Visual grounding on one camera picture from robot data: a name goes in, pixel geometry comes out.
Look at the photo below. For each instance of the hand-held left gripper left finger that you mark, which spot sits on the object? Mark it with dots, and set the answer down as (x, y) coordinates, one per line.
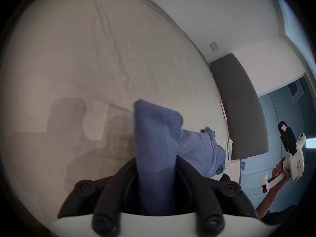
(112, 194)

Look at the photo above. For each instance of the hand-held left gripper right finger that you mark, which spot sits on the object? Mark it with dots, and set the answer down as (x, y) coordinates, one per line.
(197, 194)

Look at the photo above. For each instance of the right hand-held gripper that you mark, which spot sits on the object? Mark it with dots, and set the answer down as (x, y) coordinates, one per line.
(296, 162)

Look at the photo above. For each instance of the blue garment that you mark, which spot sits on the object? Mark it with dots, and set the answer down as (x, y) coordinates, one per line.
(158, 142)

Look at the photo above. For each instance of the person's right forearm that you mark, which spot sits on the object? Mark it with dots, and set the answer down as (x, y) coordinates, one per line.
(267, 201)

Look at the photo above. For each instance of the person's right hand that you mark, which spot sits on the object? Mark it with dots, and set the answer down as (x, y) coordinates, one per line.
(280, 174)

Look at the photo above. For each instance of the grey padded headboard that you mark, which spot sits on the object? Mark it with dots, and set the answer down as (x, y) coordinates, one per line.
(240, 112)

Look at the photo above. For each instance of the white crumpled paper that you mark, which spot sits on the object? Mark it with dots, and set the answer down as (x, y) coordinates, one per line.
(230, 146)

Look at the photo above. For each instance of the pink card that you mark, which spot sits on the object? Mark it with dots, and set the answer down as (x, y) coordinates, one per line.
(223, 110)

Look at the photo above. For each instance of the white wall socket plate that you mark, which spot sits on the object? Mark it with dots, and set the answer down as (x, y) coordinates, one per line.
(213, 46)

